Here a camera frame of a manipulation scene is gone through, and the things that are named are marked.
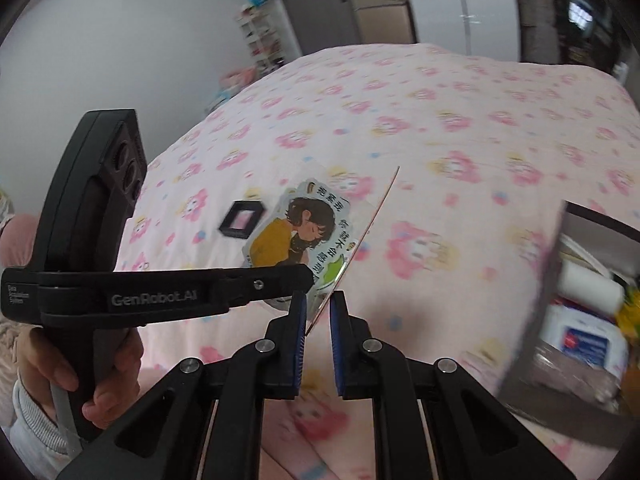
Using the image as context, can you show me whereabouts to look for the pile of plush toys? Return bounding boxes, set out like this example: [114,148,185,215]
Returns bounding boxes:
[215,66,258,106]

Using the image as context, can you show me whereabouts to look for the brown foil packets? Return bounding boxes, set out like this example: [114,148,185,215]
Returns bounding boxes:
[530,345,626,401]

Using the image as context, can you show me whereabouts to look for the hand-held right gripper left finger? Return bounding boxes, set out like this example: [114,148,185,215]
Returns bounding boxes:
[57,291,308,480]

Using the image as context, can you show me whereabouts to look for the cartoon girl picture book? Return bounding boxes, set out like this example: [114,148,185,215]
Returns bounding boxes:
[243,176,373,311]

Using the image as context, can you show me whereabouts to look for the pink printed blanket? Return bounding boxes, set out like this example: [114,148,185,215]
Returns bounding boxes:
[115,42,640,480]

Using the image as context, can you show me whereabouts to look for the white shelf rack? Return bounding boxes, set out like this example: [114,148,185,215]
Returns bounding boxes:
[236,7,288,78]

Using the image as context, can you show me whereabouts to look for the white wet wipes pack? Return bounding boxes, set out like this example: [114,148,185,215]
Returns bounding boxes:
[540,305,631,376]

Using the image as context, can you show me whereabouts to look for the grey door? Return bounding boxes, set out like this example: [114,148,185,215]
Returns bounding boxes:
[267,0,363,56]

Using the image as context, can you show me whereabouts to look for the brown cardboard cabinet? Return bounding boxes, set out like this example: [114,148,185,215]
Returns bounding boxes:
[342,0,418,45]

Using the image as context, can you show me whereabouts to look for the white cylindrical bottle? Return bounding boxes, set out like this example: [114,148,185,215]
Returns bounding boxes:
[557,262,626,316]

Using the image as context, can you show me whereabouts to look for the small black square frame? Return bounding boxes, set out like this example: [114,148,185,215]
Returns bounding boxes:
[218,200,267,239]

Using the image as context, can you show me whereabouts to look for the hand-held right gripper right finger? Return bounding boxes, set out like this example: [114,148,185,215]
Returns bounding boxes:
[329,291,576,480]

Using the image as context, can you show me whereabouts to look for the glossy white wardrobe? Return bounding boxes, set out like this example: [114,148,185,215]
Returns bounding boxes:
[400,0,523,61]

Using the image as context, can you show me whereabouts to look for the black cardboard box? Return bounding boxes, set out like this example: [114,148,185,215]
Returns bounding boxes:
[495,200,640,448]

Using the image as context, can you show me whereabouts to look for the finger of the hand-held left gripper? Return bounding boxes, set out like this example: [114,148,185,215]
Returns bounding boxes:
[215,264,315,308]

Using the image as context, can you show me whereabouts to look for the green yellow snack packet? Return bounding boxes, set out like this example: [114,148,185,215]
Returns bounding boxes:
[612,287,640,346]

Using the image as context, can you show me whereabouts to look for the person's left hand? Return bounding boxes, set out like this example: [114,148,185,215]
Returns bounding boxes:
[17,327,143,431]

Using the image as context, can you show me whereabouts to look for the glass display cabinet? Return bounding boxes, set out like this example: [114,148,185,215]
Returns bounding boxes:
[510,0,636,78]

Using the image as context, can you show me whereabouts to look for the person's left forearm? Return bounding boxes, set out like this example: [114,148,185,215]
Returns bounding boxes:
[0,377,83,466]

